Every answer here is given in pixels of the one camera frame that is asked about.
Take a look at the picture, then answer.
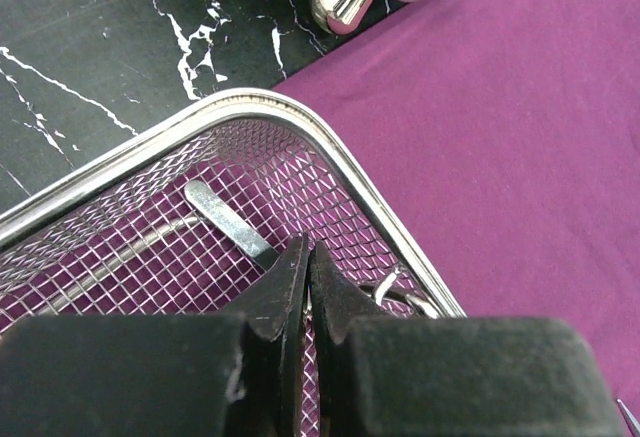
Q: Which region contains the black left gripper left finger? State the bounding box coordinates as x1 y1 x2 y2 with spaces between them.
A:
1 236 310 436

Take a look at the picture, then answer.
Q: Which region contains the steel scalpel handle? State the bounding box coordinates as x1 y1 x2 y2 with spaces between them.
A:
184 180 279 271

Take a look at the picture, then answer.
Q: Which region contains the metal mesh instrument tray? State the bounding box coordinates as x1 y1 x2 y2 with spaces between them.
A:
1 89 461 436

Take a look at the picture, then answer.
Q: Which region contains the purple cloth drape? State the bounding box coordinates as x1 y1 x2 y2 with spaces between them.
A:
279 0 639 412

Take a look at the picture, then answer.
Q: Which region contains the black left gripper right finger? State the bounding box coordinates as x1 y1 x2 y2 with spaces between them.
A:
308 244 623 436

